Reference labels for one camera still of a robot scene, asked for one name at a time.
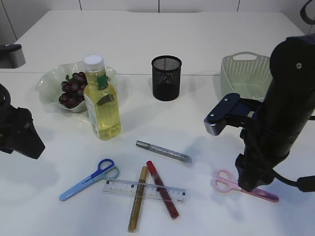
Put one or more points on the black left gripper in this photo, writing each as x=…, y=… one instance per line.
x=17, y=132

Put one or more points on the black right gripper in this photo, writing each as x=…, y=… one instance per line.
x=256, y=165

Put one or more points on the pink scissors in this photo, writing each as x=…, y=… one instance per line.
x=224, y=181

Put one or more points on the purple grape bunch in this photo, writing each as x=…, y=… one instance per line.
x=73, y=90

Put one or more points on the yellow tea bottle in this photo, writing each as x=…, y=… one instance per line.
x=101, y=99

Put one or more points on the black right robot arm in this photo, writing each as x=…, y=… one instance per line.
x=287, y=107

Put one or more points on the red glitter pen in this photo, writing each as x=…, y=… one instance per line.
x=163, y=191

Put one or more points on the silver glitter pen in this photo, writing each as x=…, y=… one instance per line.
x=164, y=151

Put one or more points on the green plastic basket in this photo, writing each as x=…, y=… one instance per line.
x=247, y=74

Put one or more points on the clear plastic ruler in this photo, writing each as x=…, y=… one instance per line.
x=151, y=191

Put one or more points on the gold glitter pen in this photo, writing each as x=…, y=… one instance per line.
x=135, y=212

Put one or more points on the black mesh pen holder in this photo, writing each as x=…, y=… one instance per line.
x=166, y=76

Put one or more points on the blue scissors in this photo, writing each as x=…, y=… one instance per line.
x=105, y=169

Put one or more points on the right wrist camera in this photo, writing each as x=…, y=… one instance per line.
x=232, y=110

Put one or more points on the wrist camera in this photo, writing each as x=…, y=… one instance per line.
x=11, y=56
x=232, y=110

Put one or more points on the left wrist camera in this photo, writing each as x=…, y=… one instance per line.
x=11, y=56

